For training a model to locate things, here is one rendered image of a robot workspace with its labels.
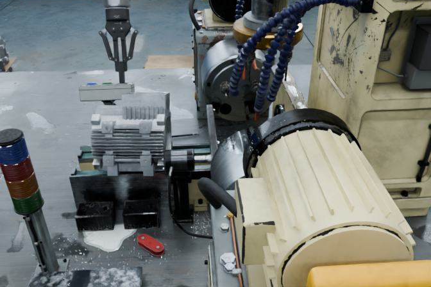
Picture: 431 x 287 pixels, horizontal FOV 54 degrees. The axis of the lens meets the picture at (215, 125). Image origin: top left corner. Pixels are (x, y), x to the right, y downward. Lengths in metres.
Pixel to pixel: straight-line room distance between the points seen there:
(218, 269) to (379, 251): 0.26
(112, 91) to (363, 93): 0.78
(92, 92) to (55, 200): 0.36
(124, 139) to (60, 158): 0.48
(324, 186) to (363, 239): 0.08
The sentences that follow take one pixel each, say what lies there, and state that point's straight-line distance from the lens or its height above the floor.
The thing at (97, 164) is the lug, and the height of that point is 0.99.
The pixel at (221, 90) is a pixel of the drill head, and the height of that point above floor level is 1.06.
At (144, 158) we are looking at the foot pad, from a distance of 1.14.
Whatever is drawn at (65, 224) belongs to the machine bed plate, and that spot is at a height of 0.80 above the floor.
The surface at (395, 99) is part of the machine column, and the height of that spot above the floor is 1.20.
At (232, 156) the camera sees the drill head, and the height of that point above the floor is 1.14.
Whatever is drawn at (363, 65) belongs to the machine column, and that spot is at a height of 1.29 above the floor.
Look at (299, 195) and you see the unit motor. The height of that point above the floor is 1.34.
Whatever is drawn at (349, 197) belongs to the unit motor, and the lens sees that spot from 0.49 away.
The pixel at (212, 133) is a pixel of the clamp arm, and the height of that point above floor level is 1.04.
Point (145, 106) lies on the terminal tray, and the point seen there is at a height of 1.12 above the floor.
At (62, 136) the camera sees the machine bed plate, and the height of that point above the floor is 0.80.
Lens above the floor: 1.68
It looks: 32 degrees down
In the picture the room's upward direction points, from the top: straight up
